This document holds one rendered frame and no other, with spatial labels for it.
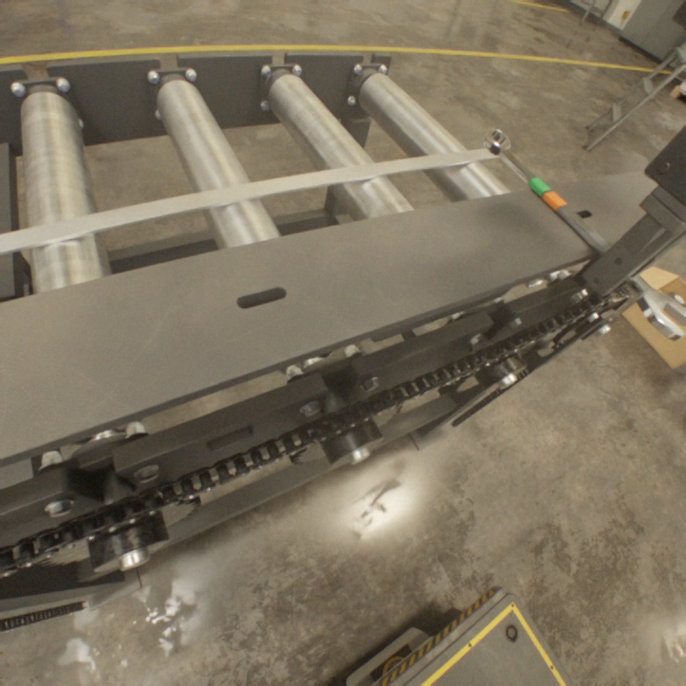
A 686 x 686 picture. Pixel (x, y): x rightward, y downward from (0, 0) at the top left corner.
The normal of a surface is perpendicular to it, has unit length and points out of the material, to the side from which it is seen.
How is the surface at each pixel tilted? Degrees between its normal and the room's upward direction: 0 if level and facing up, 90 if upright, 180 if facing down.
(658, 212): 90
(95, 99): 90
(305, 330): 0
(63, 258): 3
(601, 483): 0
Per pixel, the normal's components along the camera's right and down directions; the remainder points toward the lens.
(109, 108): 0.44, 0.81
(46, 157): 0.22, -0.52
